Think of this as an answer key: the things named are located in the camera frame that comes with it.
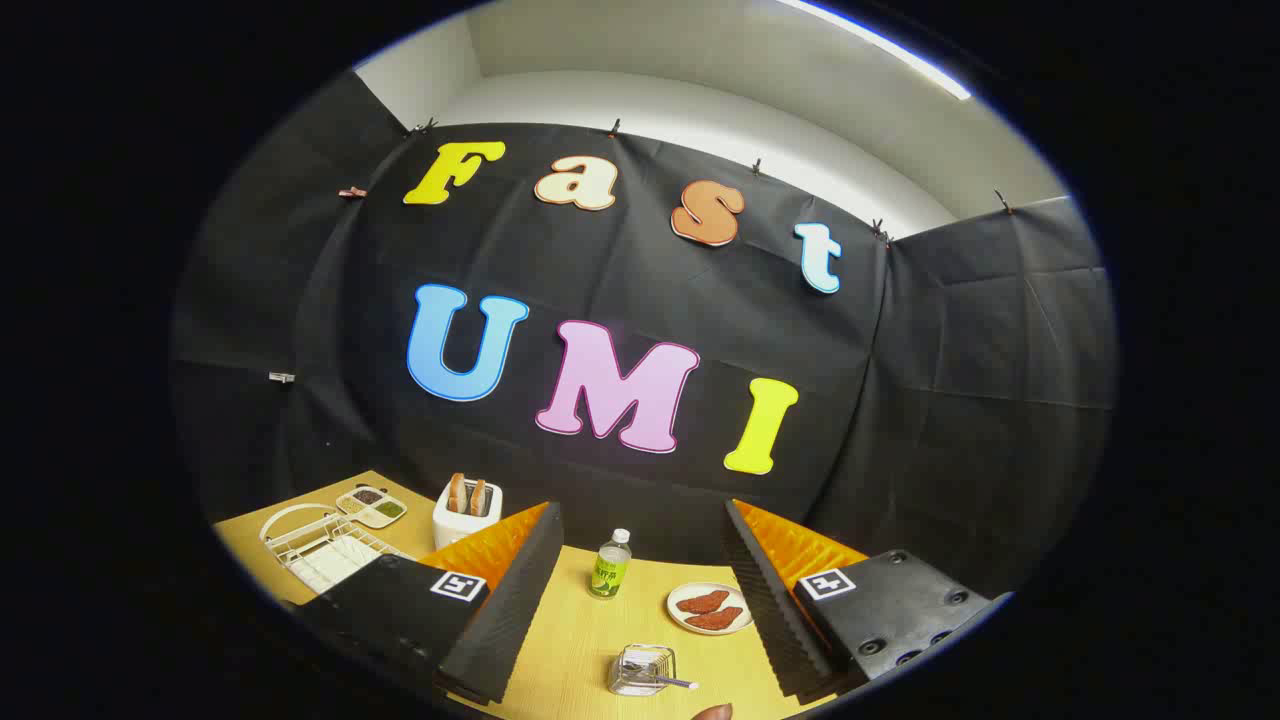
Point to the black backdrop cloth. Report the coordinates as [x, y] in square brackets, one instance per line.
[600, 260]

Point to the white divided condiment tray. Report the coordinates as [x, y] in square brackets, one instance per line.
[372, 505]

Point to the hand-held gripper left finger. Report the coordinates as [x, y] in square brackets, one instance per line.
[500, 620]

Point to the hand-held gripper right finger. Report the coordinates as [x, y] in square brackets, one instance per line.
[770, 610]

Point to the clear bottle with green label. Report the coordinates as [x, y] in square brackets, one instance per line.
[608, 575]

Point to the white plate with meat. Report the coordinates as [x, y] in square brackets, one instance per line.
[680, 620]

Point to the toasted bread slice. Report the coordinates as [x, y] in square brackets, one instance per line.
[457, 493]
[479, 498]

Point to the white toaster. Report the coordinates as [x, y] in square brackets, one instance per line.
[460, 528]

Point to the red meat piece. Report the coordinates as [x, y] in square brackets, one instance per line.
[716, 619]
[703, 601]

